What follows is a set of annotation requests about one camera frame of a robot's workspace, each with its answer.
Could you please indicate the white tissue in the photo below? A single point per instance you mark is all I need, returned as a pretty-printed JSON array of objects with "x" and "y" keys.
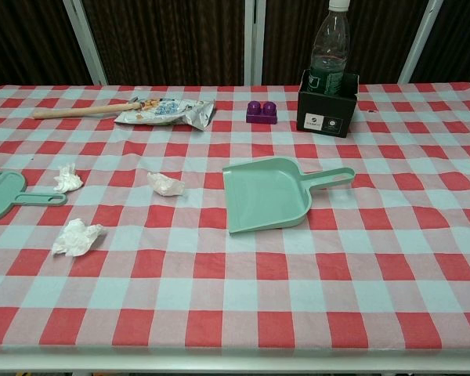
[
  {"x": 76, "y": 239},
  {"x": 165, "y": 185},
  {"x": 67, "y": 180}
]

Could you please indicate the white partition post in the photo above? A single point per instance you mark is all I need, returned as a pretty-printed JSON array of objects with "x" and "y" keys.
[
  {"x": 254, "y": 43},
  {"x": 86, "y": 43},
  {"x": 419, "y": 43}
]

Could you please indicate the white tissue front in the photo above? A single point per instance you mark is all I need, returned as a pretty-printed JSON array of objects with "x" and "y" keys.
[{"x": 76, "y": 239}]

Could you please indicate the green plastic dustpan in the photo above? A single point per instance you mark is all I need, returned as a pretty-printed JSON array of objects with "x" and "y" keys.
[{"x": 262, "y": 196}]

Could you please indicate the purple toy brick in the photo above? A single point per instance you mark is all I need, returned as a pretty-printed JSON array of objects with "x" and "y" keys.
[{"x": 261, "y": 113}]

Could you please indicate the clear plastic bottle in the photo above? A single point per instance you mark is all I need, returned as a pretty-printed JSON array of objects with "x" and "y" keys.
[{"x": 331, "y": 47}]

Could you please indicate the green plastic hand brush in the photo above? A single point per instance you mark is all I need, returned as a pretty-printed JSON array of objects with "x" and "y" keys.
[{"x": 4, "y": 192}]

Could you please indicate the silver snack bag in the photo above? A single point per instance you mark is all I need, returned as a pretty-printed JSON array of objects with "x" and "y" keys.
[{"x": 164, "y": 111}]

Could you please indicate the black cardboard box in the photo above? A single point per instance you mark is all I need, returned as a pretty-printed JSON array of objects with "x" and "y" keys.
[{"x": 325, "y": 113}]

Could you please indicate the red white checkered tablecloth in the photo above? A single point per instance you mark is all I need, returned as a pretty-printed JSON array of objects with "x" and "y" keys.
[{"x": 235, "y": 282}]

